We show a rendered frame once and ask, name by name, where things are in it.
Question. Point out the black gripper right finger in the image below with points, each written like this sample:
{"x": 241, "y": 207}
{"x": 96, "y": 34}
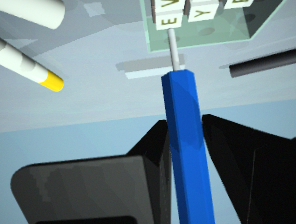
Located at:
{"x": 257, "y": 169}

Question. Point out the keyboard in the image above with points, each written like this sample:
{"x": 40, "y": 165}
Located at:
{"x": 204, "y": 22}

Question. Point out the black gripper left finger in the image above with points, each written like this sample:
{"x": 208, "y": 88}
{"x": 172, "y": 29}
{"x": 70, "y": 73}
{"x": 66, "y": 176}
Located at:
{"x": 136, "y": 184}

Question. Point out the blue stylus with white tip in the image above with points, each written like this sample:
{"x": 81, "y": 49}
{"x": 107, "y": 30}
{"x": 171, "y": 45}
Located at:
{"x": 193, "y": 194}

